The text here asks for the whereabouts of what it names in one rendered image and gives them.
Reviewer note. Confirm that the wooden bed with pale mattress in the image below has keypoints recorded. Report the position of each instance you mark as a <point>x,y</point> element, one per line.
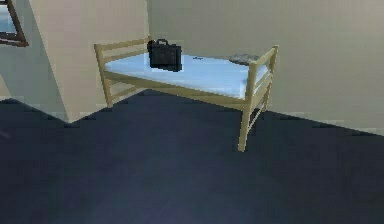
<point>213,75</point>

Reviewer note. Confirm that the black briefcase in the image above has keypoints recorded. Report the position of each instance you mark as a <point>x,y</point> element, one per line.
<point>165,56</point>

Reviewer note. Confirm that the small dark flat object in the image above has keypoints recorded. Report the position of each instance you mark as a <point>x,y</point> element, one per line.
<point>197,58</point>

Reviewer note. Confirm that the brown framed window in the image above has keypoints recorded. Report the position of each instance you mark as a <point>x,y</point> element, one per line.
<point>10,23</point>

